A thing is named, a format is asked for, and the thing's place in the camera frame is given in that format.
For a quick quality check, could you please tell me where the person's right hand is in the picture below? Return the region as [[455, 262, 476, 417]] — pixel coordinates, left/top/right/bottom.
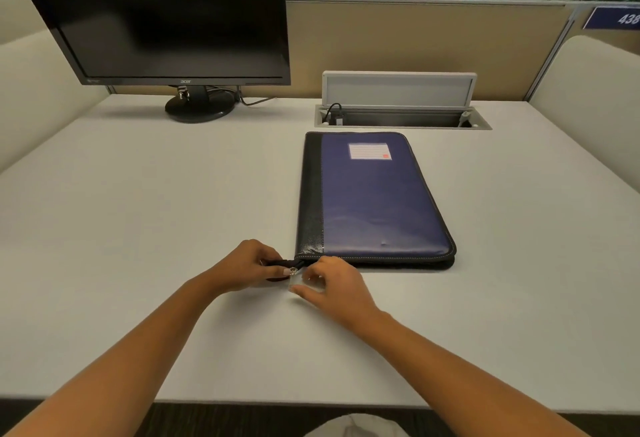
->
[[290, 255, 397, 340]]

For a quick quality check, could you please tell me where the person's left hand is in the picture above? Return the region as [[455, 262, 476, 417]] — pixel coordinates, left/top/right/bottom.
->
[[207, 239, 300, 298]]

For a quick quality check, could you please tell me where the blue and black zip folder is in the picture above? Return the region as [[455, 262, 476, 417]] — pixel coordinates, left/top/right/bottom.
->
[[264, 132, 457, 282]]

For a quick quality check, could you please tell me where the person's left forearm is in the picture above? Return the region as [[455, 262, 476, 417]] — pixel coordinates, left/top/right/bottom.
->
[[4, 272, 223, 437]]

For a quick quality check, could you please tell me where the person's right forearm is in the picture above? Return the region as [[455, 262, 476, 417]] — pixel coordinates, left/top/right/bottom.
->
[[367, 311, 592, 437]]

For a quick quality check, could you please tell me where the white clothing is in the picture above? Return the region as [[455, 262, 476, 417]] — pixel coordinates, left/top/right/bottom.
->
[[304, 413, 412, 437]]

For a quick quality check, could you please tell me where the beige desk partition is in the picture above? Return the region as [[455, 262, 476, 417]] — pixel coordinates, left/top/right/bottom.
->
[[0, 0, 640, 102]]

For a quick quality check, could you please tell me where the black computer monitor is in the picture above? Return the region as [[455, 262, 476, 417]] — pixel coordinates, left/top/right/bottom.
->
[[2, 0, 292, 124]]

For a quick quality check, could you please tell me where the cream side panel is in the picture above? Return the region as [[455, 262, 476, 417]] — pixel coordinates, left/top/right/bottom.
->
[[0, 29, 112, 173], [529, 34, 640, 193]]

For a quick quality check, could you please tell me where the blue number sign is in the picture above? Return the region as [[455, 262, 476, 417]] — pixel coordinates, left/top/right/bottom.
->
[[582, 6, 640, 31]]

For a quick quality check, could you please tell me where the black monitor cable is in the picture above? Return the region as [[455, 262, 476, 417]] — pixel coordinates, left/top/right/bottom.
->
[[206, 85, 277, 107]]

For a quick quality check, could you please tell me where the desk cable box with lid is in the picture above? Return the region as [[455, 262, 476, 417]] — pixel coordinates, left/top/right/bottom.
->
[[314, 71, 493, 131]]

